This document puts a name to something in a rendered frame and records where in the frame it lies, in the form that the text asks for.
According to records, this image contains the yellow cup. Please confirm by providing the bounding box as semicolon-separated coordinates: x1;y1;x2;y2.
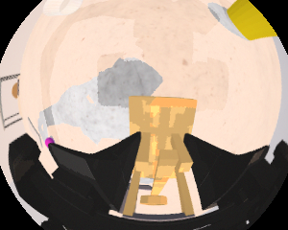
225;0;277;41

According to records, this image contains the purple ball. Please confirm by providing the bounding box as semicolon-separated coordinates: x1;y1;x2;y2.
44;137;55;147

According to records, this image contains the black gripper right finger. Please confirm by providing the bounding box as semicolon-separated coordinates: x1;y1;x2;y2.
183;133;270;211

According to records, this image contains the yellow wooden catapult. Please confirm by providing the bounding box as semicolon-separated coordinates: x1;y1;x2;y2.
118;96;197;222

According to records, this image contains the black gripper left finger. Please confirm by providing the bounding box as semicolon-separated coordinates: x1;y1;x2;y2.
48;131;141;212

